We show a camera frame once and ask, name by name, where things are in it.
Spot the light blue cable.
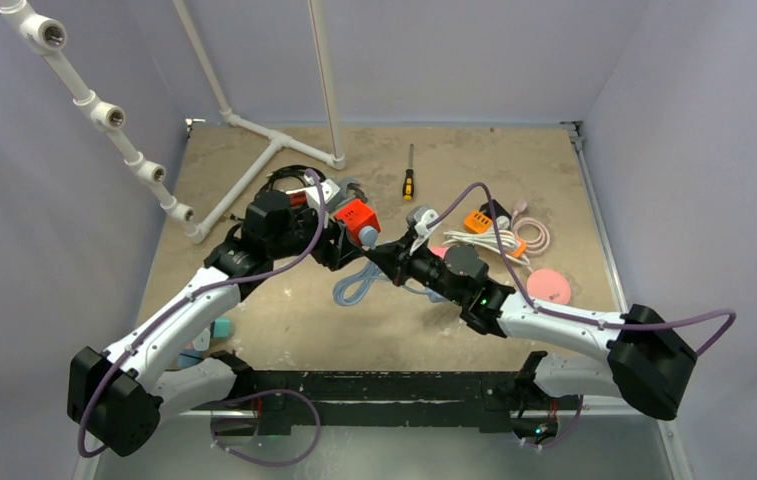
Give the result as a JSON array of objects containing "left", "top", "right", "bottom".
[{"left": 331, "top": 259, "right": 426, "bottom": 307}]

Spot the grey blue plug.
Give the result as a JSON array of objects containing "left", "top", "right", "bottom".
[{"left": 358, "top": 225, "right": 380, "bottom": 250}]

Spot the red cube socket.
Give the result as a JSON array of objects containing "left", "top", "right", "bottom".
[{"left": 334, "top": 199, "right": 381, "bottom": 246}]

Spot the light blue power strip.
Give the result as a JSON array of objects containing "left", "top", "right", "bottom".
[{"left": 425, "top": 290, "right": 446, "bottom": 303}]

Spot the orange power strip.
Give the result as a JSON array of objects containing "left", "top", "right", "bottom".
[{"left": 460, "top": 211, "right": 527, "bottom": 259}]

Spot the pink plug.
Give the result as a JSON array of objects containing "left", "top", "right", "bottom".
[{"left": 512, "top": 200, "right": 528, "bottom": 215}]

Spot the teal small block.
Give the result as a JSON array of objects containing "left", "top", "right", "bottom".
[{"left": 210, "top": 317, "right": 231, "bottom": 340}]

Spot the pink cable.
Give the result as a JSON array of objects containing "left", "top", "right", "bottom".
[{"left": 510, "top": 208, "right": 553, "bottom": 258}]

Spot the black power adapter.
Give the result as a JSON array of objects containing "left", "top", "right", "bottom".
[{"left": 479, "top": 200, "right": 512, "bottom": 229}]

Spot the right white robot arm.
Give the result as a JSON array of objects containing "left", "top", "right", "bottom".
[{"left": 366, "top": 242, "right": 698, "bottom": 421}]

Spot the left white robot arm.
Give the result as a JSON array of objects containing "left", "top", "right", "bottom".
[{"left": 67, "top": 180, "right": 356, "bottom": 458}]

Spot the pink square small box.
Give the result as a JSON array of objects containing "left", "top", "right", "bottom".
[{"left": 429, "top": 246, "right": 448, "bottom": 259}]

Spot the yellow black screwdriver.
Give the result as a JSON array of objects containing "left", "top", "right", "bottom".
[{"left": 402, "top": 144, "right": 415, "bottom": 201}]

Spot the pink round disc charger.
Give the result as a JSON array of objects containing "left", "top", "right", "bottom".
[{"left": 526, "top": 269, "right": 572, "bottom": 305}]

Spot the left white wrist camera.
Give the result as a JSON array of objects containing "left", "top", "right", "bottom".
[{"left": 303, "top": 180, "right": 341, "bottom": 213}]

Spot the red handled adjustable wrench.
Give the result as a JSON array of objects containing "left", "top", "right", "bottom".
[{"left": 287, "top": 178, "right": 368, "bottom": 210}]

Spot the coiled black cable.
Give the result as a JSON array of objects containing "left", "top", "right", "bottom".
[{"left": 228, "top": 164, "right": 330, "bottom": 223}]

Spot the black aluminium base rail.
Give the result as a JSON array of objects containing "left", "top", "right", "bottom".
[{"left": 179, "top": 369, "right": 618, "bottom": 435}]

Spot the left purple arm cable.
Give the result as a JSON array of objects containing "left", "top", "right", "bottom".
[{"left": 76, "top": 168, "right": 330, "bottom": 469}]

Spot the white PVC pipe frame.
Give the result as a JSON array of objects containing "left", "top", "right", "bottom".
[{"left": 0, "top": 1, "right": 346, "bottom": 244}]

